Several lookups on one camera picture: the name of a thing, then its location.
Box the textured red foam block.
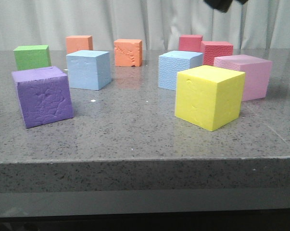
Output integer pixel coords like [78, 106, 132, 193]
[201, 41, 233, 65]

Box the green foam block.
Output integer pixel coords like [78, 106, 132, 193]
[13, 45, 51, 71]

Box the grey curtain backdrop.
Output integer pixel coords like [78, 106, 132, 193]
[0, 0, 290, 50]

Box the smooth light blue foam block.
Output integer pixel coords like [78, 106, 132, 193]
[66, 50, 112, 90]

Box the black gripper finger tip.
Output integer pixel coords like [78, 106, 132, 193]
[203, 0, 249, 13]

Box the red foam block rear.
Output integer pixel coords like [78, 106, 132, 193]
[178, 35, 203, 52]

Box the purple foam block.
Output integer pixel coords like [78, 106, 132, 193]
[12, 66, 74, 128]

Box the orange foam block far left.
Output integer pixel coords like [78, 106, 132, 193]
[66, 35, 93, 54]

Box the yellow foam block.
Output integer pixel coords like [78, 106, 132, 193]
[175, 65, 245, 131]

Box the pink foam block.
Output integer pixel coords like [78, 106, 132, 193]
[214, 54, 273, 101]

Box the textured light blue foam block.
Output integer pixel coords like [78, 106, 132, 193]
[158, 51, 203, 90]

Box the dented orange foam block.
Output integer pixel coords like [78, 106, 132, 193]
[114, 39, 142, 67]

